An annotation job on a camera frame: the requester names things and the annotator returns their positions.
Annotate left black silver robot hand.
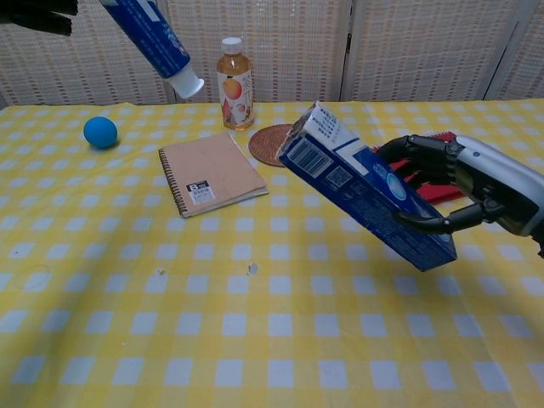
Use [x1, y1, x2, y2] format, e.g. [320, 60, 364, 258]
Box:
[0, 0, 80, 35]

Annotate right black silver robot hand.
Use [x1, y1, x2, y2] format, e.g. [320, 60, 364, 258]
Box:
[376, 133, 544, 239]

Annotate blue white toothpaste tube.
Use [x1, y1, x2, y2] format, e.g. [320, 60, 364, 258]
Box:
[99, 0, 205, 99]

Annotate blue white toothpaste box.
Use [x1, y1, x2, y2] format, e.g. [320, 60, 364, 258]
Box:
[278, 101, 458, 272]

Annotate yellow white checkered tablecloth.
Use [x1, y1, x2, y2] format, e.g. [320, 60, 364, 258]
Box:
[0, 98, 544, 408]

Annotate red spiral notebook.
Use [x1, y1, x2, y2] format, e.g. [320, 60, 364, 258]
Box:
[369, 131, 467, 205]

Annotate blue ball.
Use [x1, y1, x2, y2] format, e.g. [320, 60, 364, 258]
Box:
[82, 116, 119, 150]

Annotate beige woven folding screen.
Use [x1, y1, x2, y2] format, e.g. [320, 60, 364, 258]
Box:
[0, 0, 544, 107]

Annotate orange tea bottle white cap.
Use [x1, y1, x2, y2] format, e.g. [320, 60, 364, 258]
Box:
[216, 37, 256, 132]

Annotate round woven brown coaster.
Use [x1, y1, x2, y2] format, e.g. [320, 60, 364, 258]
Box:
[248, 123, 298, 169]

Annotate kraft brown spiral notebook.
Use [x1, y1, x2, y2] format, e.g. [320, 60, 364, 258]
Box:
[158, 131, 269, 219]

